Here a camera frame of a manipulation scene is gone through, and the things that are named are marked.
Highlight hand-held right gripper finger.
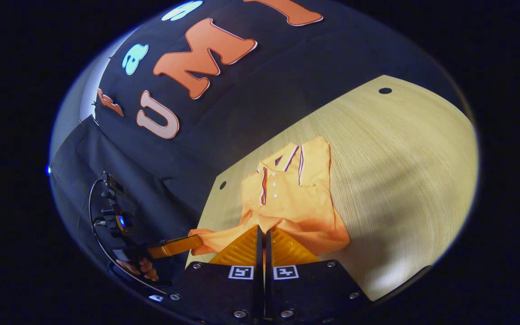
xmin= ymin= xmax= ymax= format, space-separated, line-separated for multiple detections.
xmin=265 ymin=228 xmax=373 ymax=325
xmin=167 ymin=224 xmax=263 ymax=325

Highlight orange T-shirt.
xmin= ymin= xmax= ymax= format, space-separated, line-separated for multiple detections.
xmin=188 ymin=137 xmax=351 ymax=257

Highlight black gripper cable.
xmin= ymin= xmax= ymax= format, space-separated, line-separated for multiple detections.
xmin=88 ymin=178 xmax=168 ymax=295

